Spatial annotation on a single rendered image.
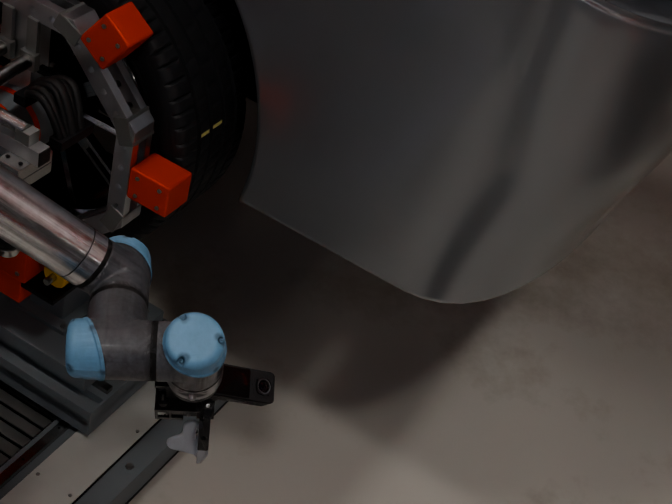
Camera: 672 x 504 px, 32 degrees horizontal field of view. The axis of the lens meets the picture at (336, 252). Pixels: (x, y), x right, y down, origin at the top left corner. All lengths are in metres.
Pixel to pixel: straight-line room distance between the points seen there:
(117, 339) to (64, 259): 0.13
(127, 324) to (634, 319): 2.47
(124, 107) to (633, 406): 1.84
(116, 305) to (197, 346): 0.13
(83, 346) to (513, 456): 1.86
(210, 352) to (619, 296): 2.50
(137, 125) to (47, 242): 0.71
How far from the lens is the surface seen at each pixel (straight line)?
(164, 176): 2.21
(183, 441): 1.71
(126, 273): 1.55
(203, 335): 1.44
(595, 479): 3.21
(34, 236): 1.51
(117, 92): 2.18
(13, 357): 2.87
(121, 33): 2.11
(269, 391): 1.65
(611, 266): 3.91
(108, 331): 1.47
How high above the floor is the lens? 2.21
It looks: 39 degrees down
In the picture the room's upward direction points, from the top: 16 degrees clockwise
